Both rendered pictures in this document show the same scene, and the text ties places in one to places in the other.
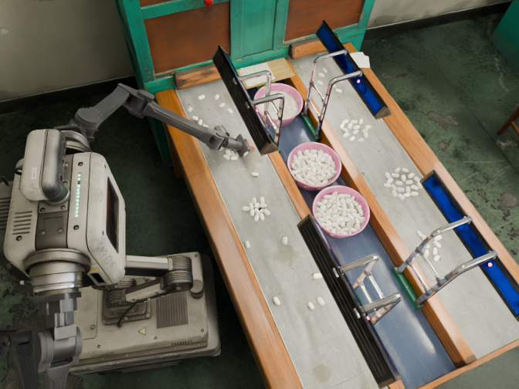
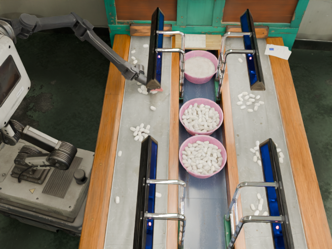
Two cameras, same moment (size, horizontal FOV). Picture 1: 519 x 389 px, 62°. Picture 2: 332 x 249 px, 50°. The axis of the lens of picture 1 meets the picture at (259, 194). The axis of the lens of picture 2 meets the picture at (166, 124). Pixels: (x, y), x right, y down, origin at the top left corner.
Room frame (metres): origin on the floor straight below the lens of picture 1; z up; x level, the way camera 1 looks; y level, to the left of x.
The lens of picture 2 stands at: (-0.02, -0.71, 2.48)
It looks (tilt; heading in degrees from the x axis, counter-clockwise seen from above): 54 degrees down; 29
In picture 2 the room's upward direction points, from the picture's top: straight up
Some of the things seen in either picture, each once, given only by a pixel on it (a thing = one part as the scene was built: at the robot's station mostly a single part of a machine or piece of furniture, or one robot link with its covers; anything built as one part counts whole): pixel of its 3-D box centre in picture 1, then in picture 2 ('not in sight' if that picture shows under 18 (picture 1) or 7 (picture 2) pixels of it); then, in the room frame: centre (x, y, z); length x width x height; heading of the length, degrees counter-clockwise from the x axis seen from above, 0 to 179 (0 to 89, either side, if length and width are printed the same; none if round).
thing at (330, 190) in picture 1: (339, 214); (201, 158); (0.99, -0.39, 0.72); 0.27 x 0.27 x 0.10
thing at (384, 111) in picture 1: (351, 65); (252, 46); (1.61, -0.38, 1.08); 0.62 x 0.08 x 0.07; 27
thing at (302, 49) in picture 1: (313, 45); (246, 31); (2.03, -0.24, 0.83); 0.30 x 0.06 x 0.07; 117
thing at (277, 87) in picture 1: (277, 106); (198, 68); (1.63, -0.06, 0.72); 0.27 x 0.27 x 0.10
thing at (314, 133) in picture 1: (330, 97); (233, 68); (1.57, -0.32, 0.90); 0.20 x 0.19 x 0.45; 27
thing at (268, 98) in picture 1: (257, 118); (169, 67); (1.39, 0.04, 0.90); 0.20 x 0.19 x 0.45; 27
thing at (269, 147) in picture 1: (242, 96); (155, 44); (1.35, 0.11, 1.08); 0.62 x 0.08 x 0.07; 27
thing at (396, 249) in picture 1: (356, 186); (228, 143); (1.17, -0.48, 0.71); 1.81 x 0.05 x 0.11; 27
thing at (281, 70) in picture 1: (262, 73); (198, 41); (1.83, 0.04, 0.77); 0.33 x 0.15 x 0.01; 117
